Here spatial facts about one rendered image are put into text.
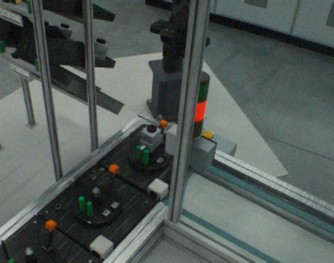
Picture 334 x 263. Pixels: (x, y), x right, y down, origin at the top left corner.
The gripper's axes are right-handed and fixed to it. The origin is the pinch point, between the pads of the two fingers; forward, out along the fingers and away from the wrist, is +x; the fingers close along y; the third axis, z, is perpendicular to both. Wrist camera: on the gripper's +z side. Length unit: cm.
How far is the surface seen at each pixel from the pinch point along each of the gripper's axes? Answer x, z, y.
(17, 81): 125, -68, -184
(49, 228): 19, 63, 5
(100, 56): 1.9, 16.2, -17.9
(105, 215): 25, 48, 11
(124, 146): 28.5, 20.7, -4.6
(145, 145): 20.9, 23.1, 5.2
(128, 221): 28, 44, 15
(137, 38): 125, -186, -153
